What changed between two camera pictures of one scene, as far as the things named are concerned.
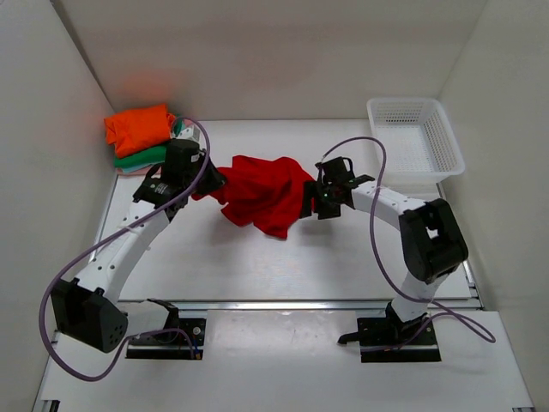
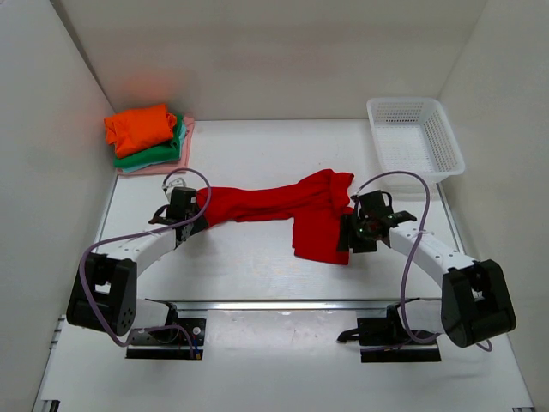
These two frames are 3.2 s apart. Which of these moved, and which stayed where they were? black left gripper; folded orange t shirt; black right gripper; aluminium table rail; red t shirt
Moved: red t shirt; black left gripper; black right gripper
Stayed: aluminium table rail; folded orange t shirt
